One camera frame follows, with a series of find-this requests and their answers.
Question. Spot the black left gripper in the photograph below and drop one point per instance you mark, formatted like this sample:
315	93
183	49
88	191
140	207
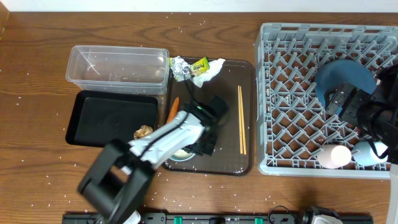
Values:
204	143

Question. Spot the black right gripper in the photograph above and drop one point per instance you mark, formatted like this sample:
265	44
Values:
347	101

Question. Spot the light blue rice bowl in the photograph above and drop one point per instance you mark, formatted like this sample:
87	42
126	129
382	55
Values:
182	155

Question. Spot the large dark blue bowl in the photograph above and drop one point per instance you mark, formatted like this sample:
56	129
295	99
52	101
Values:
337	72

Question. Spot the wooden chopstick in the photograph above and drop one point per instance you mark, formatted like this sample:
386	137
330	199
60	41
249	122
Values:
243	134
240	124

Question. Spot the orange carrot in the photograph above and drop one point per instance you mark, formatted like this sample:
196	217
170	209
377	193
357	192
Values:
173	110

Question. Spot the small light blue cup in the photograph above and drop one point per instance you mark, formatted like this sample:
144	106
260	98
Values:
364	155

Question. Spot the pink plastic cup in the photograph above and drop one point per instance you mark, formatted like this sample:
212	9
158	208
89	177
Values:
333	156

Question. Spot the brown food scrap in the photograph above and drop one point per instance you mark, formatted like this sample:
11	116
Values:
143	131

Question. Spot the white tissue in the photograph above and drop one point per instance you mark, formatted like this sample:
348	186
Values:
215	68

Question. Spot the yellow snack wrapper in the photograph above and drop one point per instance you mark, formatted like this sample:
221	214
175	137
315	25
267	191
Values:
200	67

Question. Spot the aluminium foil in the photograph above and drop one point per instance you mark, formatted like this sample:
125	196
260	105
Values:
180	68

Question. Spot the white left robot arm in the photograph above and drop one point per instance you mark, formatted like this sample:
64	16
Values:
119	178

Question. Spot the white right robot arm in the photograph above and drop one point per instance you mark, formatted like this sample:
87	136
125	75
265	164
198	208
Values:
376	114

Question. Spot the grey dishwasher rack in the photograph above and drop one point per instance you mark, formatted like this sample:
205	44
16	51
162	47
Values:
292	126

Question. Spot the dark brown serving tray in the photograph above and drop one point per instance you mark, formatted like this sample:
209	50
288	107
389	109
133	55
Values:
226	158

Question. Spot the black rectangular tray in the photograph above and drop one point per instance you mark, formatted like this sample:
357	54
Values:
99	117

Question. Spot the clear plastic bin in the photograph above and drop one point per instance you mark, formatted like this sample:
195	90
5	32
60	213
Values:
115	69

